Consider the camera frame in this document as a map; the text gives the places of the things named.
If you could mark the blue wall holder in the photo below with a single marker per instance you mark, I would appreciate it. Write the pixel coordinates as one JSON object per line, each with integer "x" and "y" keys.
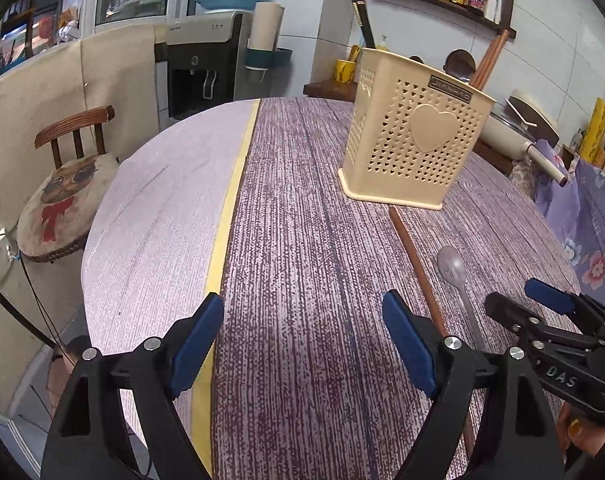
{"x": 277, "y": 57}

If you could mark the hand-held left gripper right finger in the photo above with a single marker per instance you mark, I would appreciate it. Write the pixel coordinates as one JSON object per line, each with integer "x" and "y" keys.
{"x": 407, "y": 345}

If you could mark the yellow mug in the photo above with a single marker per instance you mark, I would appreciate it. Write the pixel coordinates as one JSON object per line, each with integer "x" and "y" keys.
{"x": 345, "y": 71}

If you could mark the water dispenser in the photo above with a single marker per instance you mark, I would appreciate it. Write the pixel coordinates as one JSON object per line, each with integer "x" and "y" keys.
{"x": 197, "y": 70}

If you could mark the white plastic bottle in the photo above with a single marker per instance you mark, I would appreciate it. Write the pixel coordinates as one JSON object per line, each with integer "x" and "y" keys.
{"x": 490, "y": 5}
{"x": 499, "y": 7}

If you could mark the cream plastic utensil holder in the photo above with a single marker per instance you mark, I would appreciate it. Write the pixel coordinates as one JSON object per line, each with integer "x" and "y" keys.
{"x": 397, "y": 135}

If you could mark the grey plastic spoon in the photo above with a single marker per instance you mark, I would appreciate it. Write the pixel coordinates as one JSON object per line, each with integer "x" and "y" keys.
{"x": 451, "y": 265}

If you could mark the white rice paddle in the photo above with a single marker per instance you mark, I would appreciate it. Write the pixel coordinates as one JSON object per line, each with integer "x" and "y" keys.
{"x": 520, "y": 112}

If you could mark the yellow soap dispenser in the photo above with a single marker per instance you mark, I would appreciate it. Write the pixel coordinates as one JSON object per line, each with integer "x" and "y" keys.
{"x": 381, "y": 43}

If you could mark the cream brown rice cooker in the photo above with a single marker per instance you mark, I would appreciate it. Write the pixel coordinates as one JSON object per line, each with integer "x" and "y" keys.
{"x": 540, "y": 110}

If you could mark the beige paisley fabric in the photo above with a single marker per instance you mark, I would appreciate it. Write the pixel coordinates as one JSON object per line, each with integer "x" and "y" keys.
{"x": 523, "y": 177}

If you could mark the black chopstick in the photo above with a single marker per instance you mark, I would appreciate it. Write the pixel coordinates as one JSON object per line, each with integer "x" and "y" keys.
{"x": 362, "y": 12}
{"x": 358, "y": 27}

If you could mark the person's right hand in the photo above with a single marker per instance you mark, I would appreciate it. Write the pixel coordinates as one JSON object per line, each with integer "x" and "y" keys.
{"x": 580, "y": 432}

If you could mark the tall yellow packet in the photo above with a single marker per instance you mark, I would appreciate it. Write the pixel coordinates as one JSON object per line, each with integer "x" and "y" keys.
{"x": 595, "y": 130}

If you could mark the purple floral cloth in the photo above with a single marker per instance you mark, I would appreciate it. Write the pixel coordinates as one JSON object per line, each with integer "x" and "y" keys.
{"x": 592, "y": 220}

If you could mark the round dog print cushion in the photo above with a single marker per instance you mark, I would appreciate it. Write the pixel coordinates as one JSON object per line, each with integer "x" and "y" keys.
{"x": 62, "y": 200}

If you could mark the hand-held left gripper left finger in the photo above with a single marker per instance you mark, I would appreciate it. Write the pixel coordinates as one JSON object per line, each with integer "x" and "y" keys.
{"x": 197, "y": 345}

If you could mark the wooden chair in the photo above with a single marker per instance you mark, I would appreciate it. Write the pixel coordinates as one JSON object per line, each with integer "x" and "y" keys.
{"x": 75, "y": 121}

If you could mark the purple striped tablecloth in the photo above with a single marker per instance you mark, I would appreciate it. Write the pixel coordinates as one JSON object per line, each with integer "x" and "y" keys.
{"x": 307, "y": 235}

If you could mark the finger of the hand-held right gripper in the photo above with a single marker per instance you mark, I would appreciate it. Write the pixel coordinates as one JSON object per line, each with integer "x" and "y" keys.
{"x": 505, "y": 310}
{"x": 547, "y": 294}

